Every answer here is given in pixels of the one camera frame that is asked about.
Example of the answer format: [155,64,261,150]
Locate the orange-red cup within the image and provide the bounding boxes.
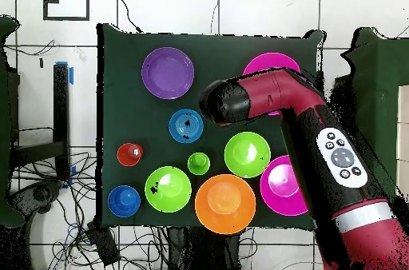
[116,142,144,168]

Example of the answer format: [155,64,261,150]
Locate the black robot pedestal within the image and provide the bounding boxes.
[165,226,244,270]

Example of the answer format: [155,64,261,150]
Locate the dark blue bowl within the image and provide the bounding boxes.
[107,185,141,219]

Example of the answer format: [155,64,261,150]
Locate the light blue bowl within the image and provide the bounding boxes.
[168,108,205,144]

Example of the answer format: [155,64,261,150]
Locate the dark green tablecloth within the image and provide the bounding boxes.
[96,22,327,232]

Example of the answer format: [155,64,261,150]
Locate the black power adapter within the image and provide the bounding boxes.
[87,221,121,266]

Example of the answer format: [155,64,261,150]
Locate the black stand with blue tape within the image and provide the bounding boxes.
[10,61,75,185]

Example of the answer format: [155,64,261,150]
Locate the purple bowl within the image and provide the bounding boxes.
[141,46,195,101]

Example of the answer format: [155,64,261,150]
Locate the green bowl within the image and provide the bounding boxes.
[144,165,193,214]
[224,131,272,179]

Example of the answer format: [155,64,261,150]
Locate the green covered side table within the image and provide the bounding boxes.
[340,26,409,236]
[0,15,26,229]

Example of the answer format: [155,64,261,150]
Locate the beige box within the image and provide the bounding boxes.
[395,84,409,204]

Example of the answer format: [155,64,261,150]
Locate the tangle of cables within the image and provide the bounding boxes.
[47,151,167,270]

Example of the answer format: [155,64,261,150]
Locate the pink bowl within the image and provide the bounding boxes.
[241,51,302,117]
[259,154,309,217]

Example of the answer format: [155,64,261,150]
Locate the black floor cable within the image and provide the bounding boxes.
[113,0,143,34]

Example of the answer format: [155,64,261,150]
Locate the green cup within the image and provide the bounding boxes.
[187,152,211,176]

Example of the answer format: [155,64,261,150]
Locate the orange bowl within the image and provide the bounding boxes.
[194,173,257,236]

